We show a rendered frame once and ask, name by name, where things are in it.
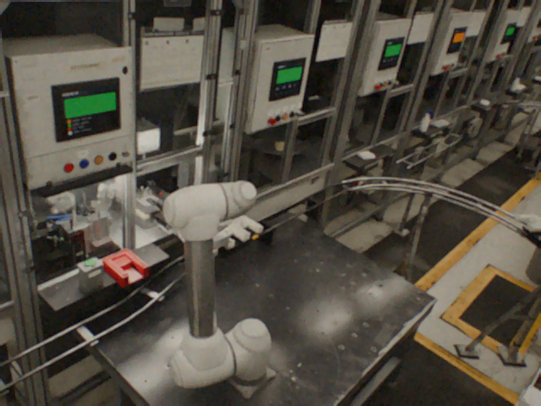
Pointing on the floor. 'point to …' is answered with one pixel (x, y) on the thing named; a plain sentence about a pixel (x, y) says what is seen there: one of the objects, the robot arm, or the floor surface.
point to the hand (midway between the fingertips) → (151, 205)
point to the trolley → (527, 139)
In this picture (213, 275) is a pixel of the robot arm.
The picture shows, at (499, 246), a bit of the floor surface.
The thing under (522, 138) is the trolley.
